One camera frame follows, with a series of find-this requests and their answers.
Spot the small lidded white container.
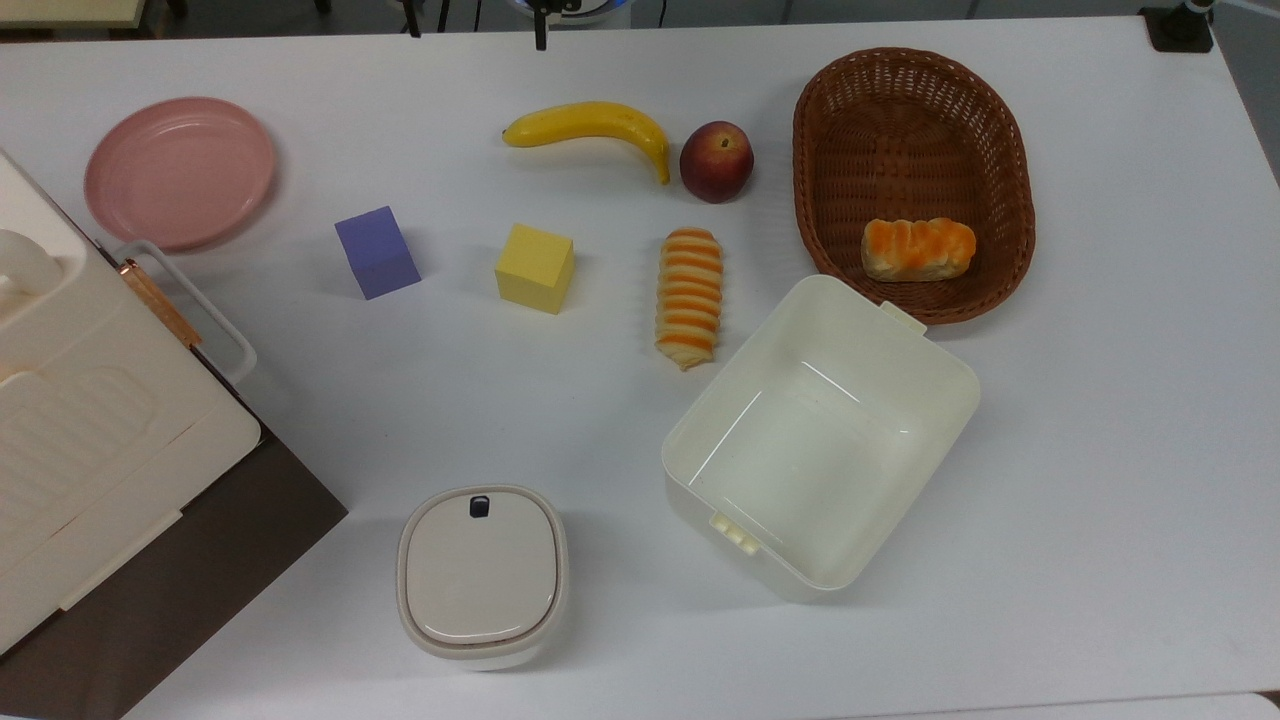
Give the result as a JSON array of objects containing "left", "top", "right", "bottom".
[{"left": 396, "top": 484, "right": 570, "bottom": 672}]

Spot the dark brown board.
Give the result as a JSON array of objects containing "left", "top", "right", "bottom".
[{"left": 0, "top": 340, "right": 350, "bottom": 720}]

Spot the red apple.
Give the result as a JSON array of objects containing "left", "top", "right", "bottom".
[{"left": 680, "top": 121, "right": 756, "bottom": 205}]

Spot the large white appliance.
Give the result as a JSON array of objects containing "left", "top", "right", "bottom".
[{"left": 0, "top": 150, "right": 263, "bottom": 656}]

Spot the yellow cube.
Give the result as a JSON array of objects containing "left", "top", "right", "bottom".
[{"left": 494, "top": 223, "right": 576, "bottom": 315}]

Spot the long striped bread roll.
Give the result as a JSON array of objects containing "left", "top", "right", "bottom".
[{"left": 655, "top": 227, "right": 724, "bottom": 372}]

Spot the short orange bread loaf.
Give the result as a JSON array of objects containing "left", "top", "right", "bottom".
[{"left": 861, "top": 217, "right": 978, "bottom": 283}]

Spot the beige side table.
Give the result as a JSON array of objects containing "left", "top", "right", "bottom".
[{"left": 0, "top": 0, "right": 147, "bottom": 30}]

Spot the purple cube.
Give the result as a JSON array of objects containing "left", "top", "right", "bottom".
[{"left": 334, "top": 206, "right": 423, "bottom": 301}]

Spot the yellow banana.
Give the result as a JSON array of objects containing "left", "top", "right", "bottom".
[{"left": 502, "top": 101, "right": 672, "bottom": 186}]

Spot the black clamp mount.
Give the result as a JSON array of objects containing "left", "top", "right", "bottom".
[{"left": 1140, "top": 0, "right": 1217, "bottom": 54}]

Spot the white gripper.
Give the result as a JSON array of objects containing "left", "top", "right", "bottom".
[{"left": 527, "top": 0, "right": 583, "bottom": 52}]

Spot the pink plate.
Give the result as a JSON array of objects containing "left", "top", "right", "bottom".
[{"left": 84, "top": 96, "right": 278, "bottom": 253}]

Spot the brown wicker basket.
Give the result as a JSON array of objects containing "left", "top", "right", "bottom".
[{"left": 793, "top": 47, "right": 1037, "bottom": 326}]

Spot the open white plastic box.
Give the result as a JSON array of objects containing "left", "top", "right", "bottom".
[{"left": 661, "top": 274, "right": 982, "bottom": 604}]

